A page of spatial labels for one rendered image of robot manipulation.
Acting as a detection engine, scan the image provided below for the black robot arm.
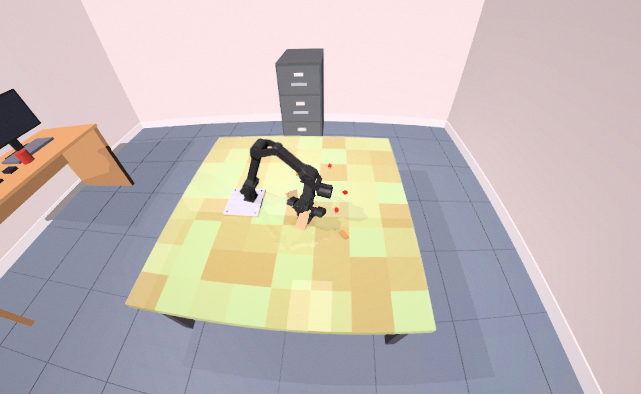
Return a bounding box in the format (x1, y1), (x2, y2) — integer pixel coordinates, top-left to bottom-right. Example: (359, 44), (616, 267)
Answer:
(240, 138), (333, 213)

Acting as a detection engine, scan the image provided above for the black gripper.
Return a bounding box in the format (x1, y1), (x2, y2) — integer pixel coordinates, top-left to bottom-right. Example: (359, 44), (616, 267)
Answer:
(286, 192), (326, 224)

